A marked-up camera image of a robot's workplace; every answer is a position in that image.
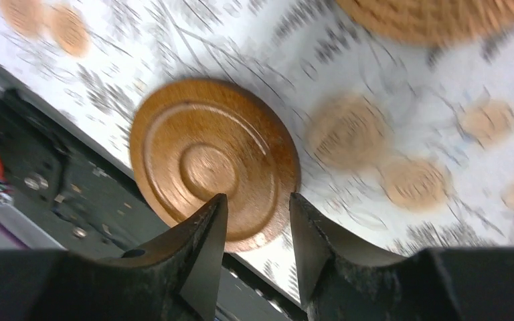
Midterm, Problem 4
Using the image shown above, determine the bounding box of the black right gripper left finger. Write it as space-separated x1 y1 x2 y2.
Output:
0 194 228 320

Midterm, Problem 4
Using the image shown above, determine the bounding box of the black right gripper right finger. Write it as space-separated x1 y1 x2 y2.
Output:
289 193 514 320

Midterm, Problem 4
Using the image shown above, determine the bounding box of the brown ceramic saucer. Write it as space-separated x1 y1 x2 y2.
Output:
129 78 301 253

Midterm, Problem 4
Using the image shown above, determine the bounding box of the woven rattan coaster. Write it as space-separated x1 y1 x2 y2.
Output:
336 0 514 46

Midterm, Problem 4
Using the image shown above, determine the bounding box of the floral tablecloth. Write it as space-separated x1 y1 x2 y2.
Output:
0 1 514 256

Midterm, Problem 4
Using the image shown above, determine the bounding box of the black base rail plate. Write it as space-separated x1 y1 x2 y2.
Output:
0 90 305 320

